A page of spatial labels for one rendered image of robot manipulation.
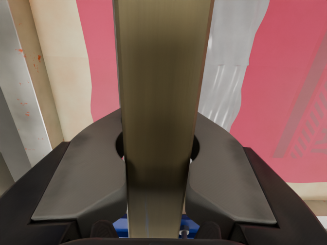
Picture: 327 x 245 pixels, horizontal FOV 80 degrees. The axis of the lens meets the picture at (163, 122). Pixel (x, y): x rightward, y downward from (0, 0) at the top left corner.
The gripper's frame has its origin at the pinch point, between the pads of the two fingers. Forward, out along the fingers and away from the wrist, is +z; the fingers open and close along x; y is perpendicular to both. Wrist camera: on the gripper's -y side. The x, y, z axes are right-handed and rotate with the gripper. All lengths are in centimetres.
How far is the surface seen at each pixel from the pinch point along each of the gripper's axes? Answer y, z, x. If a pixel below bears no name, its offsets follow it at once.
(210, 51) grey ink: -1.7, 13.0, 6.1
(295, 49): -2.4, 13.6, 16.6
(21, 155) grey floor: 99, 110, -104
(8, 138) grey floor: 82, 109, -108
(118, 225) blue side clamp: 27.0, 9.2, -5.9
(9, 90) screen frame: 3.1, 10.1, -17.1
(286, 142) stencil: 11.5, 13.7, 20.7
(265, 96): 3.9, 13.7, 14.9
